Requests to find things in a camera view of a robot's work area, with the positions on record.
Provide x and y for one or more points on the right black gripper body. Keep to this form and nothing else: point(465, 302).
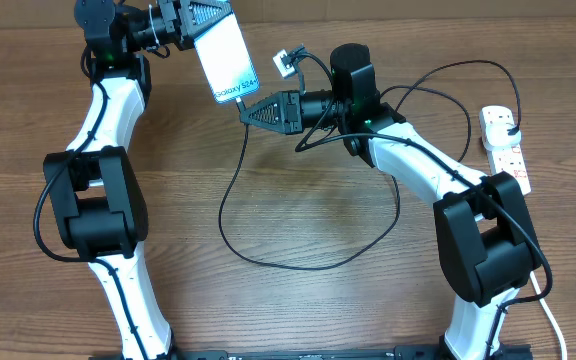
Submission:
point(301, 123)

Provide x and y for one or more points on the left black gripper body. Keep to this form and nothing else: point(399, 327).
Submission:
point(171, 28)

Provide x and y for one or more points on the Samsung Galaxy smartphone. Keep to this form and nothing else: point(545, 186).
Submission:
point(226, 61)

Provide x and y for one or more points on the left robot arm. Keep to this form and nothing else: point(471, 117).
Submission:
point(92, 209)

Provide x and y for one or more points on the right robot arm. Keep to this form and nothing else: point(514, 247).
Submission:
point(486, 241)

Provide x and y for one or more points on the white charger plug adapter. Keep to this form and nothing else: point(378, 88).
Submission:
point(498, 136)

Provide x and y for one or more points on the white power strip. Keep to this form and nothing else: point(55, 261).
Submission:
point(509, 160)

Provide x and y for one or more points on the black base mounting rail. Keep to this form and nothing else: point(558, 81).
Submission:
point(313, 354)

